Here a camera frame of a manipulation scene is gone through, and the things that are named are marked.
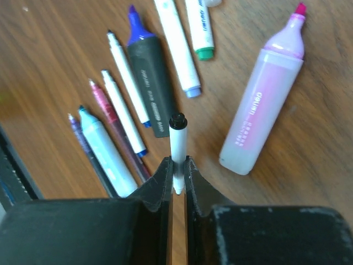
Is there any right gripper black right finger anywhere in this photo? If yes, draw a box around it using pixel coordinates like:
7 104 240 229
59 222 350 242
184 157 352 264

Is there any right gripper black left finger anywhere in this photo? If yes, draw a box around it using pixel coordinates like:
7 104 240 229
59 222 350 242
1 157 173 264

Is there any light blue highlighter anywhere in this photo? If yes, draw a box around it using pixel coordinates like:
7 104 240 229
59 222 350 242
78 105 137 198

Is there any black cap whiteboard marker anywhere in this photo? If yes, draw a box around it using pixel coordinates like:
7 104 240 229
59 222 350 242
169 113 188 195

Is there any red gel pen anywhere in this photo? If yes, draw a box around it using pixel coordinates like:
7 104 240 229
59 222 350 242
89 79 151 183

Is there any dark purple gel pen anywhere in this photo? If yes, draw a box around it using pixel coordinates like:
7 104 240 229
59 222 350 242
68 113 118 198

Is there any purple black highlighter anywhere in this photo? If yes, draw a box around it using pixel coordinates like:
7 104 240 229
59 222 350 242
127 5 177 138

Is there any blue cap whiteboard marker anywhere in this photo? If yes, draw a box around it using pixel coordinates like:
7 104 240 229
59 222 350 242
106 29 151 128

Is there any pink highlighter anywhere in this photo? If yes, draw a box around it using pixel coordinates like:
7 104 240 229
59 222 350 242
219 2 306 176

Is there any green cap white marker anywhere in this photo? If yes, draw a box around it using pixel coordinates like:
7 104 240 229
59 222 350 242
185 0 215 61

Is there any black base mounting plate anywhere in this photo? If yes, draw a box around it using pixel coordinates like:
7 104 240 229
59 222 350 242
1 129 44 217

